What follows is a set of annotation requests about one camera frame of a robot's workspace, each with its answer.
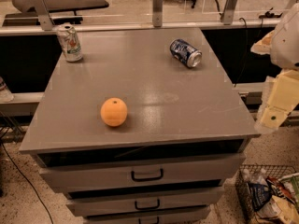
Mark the wire basket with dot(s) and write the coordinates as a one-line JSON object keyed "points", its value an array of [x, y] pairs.
{"points": [[243, 192]]}

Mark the left metal bracket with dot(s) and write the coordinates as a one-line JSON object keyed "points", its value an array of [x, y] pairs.
{"points": [[43, 15]]}

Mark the middle grey drawer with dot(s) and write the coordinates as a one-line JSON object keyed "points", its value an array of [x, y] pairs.
{"points": [[151, 201]]}

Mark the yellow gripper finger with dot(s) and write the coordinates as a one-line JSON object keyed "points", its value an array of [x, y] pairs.
{"points": [[264, 45], [282, 99]]}

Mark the bottom grey drawer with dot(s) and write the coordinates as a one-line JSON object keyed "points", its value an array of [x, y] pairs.
{"points": [[166, 216]]}

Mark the grey drawer cabinet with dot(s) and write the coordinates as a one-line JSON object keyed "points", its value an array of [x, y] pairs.
{"points": [[173, 111]]}

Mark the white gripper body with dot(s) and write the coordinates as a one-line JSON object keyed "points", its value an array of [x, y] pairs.
{"points": [[287, 44]]}

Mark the blue pepsi can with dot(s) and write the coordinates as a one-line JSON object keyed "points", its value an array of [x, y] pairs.
{"points": [[186, 53]]}

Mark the grey drawer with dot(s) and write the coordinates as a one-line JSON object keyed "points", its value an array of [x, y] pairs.
{"points": [[151, 201], [166, 216], [76, 178]]}

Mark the middle metal bracket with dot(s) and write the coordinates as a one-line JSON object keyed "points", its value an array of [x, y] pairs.
{"points": [[157, 13]]}

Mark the metal bracket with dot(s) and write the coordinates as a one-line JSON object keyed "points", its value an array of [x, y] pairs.
{"points": [[157, 13], [43, 15], [228, 12]]}

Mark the yellow snack bag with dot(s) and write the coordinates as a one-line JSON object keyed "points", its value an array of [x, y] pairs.
{"points": [[280, 209]]}

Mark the top grey drawer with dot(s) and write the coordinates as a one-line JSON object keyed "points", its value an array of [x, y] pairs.
{"points": [[76, 178]]}

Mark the right metal bracket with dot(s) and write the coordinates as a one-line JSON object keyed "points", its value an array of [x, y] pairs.
{"points": [[228, 12]]}

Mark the white green soda can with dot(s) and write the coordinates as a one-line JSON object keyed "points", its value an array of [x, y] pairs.
{"points": [[69, 41]]}

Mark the orange fruit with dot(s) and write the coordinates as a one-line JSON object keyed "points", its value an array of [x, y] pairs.
{"points": [[113, 112]]}

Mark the dark blue snack bag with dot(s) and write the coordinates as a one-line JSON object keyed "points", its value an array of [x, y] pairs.
{"points": [[260, 195]]}

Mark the clear plastic bottle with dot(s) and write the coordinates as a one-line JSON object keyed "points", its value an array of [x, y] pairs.
{"points": [[5, 93]]}

